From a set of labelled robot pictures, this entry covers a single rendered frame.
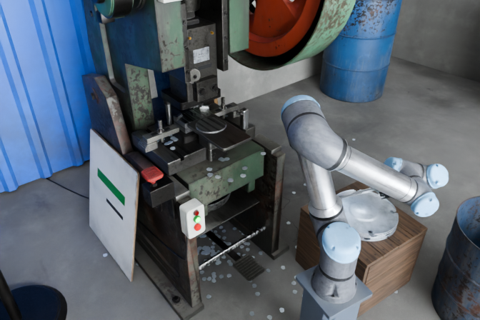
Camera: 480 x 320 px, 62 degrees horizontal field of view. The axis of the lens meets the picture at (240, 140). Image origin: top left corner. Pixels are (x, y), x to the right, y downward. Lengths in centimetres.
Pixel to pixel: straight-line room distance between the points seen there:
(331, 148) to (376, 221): 83
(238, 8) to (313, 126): 64
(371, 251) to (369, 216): 17
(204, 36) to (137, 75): 36
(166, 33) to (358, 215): 110
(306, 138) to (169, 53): 59
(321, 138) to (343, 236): 39
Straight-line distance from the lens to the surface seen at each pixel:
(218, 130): 158
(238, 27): 156
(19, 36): 253
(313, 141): 105
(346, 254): 129
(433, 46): 469
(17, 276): 231
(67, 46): 261
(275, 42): 169
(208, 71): 157
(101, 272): 217
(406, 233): 188
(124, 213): 194
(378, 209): 190
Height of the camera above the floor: 158
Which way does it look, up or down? 32 degrees down
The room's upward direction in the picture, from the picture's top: straight up
